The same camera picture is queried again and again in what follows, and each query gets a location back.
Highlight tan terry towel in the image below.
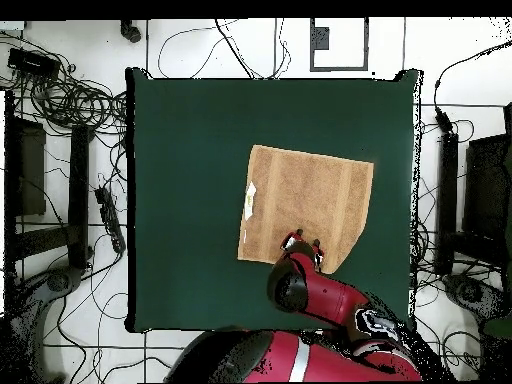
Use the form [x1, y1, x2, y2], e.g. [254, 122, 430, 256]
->
[236, 144, 376, 275]

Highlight dark green table cloth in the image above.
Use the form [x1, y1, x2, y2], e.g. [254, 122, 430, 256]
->
[124, 68, 424, 335]

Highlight dark grey stand base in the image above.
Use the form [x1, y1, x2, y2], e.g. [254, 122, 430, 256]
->
[7, 265, 86, 384]
[441, 273, 512, 381]

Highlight black power strip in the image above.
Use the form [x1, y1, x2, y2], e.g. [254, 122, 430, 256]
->
[94, 186, 127, 255]

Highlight small black round device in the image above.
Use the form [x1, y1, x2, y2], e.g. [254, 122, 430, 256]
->
[119, 19, 143, 44]

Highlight black adapter box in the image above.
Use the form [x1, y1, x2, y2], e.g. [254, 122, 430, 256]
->
[7, 47, 62, 80]

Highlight tangled black cables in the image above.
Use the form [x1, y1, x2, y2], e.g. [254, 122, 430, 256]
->
[0, 31, 128, 138]
[411, 175, 481, 381]

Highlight black frame stand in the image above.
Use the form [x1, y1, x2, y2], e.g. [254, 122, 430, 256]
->
[434, 102, 512, 290]
[3, 91, 96, 274]

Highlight black cable with plug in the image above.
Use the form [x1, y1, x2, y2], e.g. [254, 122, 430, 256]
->
[433, 39, 512, 136]

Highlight thin looped black cable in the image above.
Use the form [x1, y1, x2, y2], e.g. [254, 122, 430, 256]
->
[157, 17, 292, 80]

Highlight grey square frame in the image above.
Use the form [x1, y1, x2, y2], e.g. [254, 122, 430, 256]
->
[309, 17, 370, 73]

